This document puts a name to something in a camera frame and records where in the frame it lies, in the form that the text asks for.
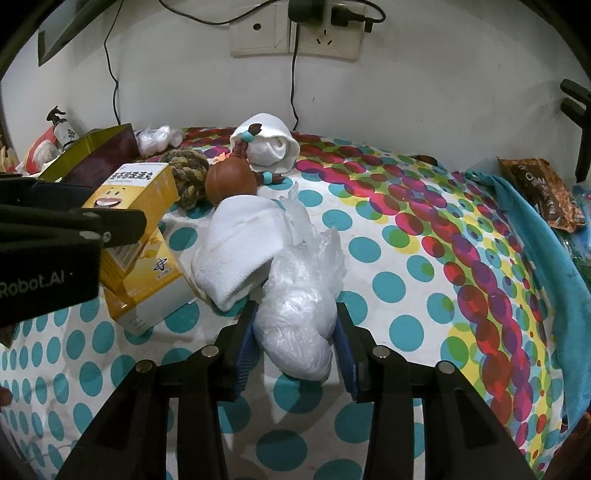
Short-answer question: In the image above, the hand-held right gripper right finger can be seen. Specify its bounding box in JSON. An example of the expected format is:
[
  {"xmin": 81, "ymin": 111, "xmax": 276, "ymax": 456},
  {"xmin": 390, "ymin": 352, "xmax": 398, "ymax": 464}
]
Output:
[{"xmin": 336, "ymin": 302, "xmax": 539, "ymax": 480}]

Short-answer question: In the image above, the black charger cable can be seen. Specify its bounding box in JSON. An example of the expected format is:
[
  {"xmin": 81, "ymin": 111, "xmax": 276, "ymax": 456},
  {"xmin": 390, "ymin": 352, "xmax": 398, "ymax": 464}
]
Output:
[{"xmin": 290, "ymin": 21, "xmax": 302, "ymax": 132}]

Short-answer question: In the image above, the polka-dot tablecloth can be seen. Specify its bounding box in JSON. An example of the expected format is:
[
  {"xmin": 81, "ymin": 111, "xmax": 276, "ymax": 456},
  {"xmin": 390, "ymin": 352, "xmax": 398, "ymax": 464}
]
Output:
[{"xmin": 0, "ymin": 127, "xmax": 570, "ymax": 480}]

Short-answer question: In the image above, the black power plug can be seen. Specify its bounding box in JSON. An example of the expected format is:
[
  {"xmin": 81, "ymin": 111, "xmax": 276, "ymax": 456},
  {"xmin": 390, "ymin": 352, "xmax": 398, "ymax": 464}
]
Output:
[{"xmin": 330, "ymin": 4, "xmax": 371, "ymax": 27}]

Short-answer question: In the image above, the braided rope ball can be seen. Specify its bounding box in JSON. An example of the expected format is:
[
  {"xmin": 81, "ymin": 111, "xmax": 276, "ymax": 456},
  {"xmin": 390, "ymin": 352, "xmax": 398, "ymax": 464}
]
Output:
[{"xmin": 161, "ymin": 148, "xmax": 211, "ymax": 210}]

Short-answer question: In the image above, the brown snack packet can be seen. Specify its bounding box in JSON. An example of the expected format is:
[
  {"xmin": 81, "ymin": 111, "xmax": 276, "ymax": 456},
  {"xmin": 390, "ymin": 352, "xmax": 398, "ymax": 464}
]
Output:
[{"xmin": 498, "ymin": 157, "xmax": 586, "ymax": 232}]

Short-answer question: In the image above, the teal cloth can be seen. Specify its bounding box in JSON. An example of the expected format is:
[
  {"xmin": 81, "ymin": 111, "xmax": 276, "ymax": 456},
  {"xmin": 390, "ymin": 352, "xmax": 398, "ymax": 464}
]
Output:
[{"xmin": 464, "ymin": 170, "xmax": 591, "ymax": 431}]

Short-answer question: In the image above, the white wall socket with plugs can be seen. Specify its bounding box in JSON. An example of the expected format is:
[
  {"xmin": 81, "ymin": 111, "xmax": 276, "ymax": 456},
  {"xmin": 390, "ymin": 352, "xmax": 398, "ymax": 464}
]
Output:
[{"xmin": 290, "ymin": 2, "xmax": 363, "ymax": 63}]

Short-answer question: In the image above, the brown clay teapot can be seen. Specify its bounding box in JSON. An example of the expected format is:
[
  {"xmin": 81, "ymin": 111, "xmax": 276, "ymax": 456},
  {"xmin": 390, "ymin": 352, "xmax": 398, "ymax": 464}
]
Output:
[{"xmin": 204, "ymin": 122, "xmax": 289, "ymax": 206}]

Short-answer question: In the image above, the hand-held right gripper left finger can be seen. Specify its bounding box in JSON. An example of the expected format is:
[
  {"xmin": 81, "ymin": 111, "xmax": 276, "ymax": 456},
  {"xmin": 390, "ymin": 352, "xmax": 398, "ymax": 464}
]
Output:
[{"xmin": 55, "ymin": 300, "xmax": 260, "ymax": 480}]

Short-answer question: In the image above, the wall-mounted black screen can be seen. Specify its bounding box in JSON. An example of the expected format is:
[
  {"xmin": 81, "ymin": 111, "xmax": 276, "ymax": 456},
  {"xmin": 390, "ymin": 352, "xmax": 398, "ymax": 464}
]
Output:
[{"xmin": 37, "ymin": 0, "xmax": 112, "ymax": 66}]

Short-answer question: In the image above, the crumpled clear plastic bag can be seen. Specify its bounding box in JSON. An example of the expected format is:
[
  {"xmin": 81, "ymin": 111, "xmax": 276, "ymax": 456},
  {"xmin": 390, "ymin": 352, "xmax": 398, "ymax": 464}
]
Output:
[{"xmin": 135, "ymin": 126, "xmax": 185, "ymax": 157}]

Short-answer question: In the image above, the yellow and white box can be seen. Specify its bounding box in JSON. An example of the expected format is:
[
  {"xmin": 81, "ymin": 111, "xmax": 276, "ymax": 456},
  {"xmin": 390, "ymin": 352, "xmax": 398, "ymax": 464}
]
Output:
[{"xmin": 104, "ymin": 226, "xmax": 204, "ymax": 335}]

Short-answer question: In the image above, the spray bottle with black trigger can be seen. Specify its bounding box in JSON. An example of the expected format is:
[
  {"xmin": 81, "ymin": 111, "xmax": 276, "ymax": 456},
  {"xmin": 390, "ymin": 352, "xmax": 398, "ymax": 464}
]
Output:
[{"xmin": 46, "ymin": 105, "xmax": 80, "ymax": 149}]

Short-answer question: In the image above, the black charger plug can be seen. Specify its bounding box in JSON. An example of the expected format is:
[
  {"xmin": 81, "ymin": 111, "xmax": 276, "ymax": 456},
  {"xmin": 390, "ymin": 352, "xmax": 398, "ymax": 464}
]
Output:
[{"xmin": 287, "ymin": 0, "xmax": 331, "ymax": 22}]

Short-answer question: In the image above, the plastic-wrapped white towel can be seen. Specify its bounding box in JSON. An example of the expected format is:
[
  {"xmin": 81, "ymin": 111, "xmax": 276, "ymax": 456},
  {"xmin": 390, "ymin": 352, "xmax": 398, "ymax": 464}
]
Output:
[{"xmin": 253, "ymin": 181, "xmax": 348, "ymax": 382}]

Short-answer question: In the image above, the rolled white towel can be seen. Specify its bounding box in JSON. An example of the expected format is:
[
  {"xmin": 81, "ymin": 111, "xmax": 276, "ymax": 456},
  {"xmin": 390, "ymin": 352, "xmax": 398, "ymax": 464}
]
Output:
[{"xmin": 229, "ymin": 112, "xmax": 301, "ymax": 176}]

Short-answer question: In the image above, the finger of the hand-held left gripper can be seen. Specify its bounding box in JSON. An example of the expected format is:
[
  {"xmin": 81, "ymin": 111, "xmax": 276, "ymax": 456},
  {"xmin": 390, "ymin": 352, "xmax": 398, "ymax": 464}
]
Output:
[
  {"xmin": 0, "ymin": 173, "xmax": 95, "ymax": 210},
  {"xmin": 0, "ymin": 205, "xmax": 147, "ymax": 250}
]

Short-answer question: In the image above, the long black wall cable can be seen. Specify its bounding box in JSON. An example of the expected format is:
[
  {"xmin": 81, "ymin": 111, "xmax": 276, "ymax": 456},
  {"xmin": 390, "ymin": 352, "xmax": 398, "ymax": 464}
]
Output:
[{"xmin": 104, "ymin": 0, "xmax": 122, "ymax": 131}]

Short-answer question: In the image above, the gold tin box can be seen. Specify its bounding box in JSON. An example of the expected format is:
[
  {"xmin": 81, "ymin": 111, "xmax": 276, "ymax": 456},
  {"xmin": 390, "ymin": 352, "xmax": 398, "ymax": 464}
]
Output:
[{"xmin": 37, "ymin": 124, "xmax": 139, "ymax": 189}]

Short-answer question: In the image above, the black looping cable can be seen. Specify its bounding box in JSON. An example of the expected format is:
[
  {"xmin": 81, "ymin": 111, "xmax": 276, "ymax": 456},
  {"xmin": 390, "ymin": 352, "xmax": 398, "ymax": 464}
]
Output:
[{"xmin": 157, "ymin": 0, "xmax": 243, "ymax": 25}]

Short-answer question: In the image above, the yellow box with smile print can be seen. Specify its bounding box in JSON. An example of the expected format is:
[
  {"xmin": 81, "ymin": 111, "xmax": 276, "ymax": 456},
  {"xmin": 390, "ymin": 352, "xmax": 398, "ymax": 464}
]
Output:
[{"xmin": 82, "ymin": 162, "xmax": 180, "ymax": 296}]

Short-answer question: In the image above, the black chair frame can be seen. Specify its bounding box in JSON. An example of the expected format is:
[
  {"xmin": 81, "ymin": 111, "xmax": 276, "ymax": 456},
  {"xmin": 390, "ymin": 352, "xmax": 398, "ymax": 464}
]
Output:
[{"xmin": 560, "ymin": 78, "xmax": 591, "ymax": 185}]

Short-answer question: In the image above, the red printed bag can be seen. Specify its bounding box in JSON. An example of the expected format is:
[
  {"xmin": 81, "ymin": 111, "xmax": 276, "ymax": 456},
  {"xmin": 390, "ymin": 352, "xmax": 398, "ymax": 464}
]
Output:
[{"xmin": 22, "ymin": 124, "xmax": 63, "ymax": 175}]

